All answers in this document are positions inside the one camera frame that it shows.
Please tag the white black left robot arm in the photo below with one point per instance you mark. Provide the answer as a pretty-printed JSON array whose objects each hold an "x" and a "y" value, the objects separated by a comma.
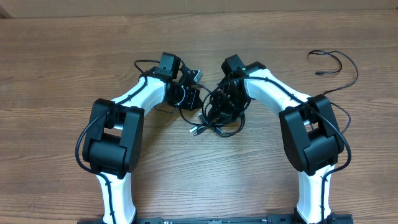
[{"x": 110, "y": 145}]

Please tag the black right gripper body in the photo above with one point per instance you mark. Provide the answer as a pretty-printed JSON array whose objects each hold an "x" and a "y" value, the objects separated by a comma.
[{"x": 222, "y": 104}]

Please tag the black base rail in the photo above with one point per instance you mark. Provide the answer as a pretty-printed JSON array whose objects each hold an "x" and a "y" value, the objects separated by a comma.
[{"x": 270, "y": 219}]

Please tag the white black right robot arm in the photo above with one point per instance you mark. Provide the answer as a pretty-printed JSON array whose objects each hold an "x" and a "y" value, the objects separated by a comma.
[{"x": 311, "y": 137}]

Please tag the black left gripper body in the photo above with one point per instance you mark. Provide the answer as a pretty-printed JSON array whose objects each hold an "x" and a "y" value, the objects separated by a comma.
[{"x": 183, "y": 98}]

